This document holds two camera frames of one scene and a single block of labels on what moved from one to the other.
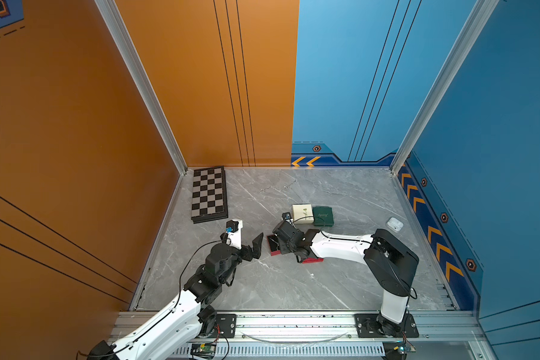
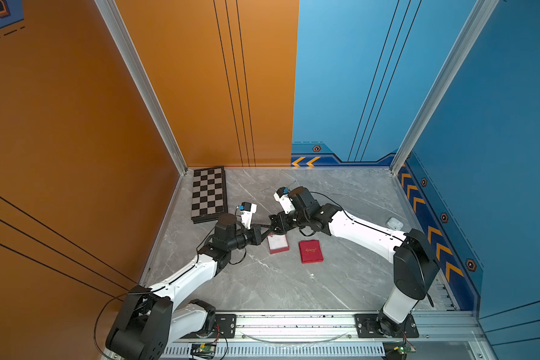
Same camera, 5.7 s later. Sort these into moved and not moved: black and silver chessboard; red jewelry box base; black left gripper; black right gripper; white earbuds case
Moved: black left gripper; black right gripper
Not moved: black and silver chessboard; white earbuds case; red jewelry box base
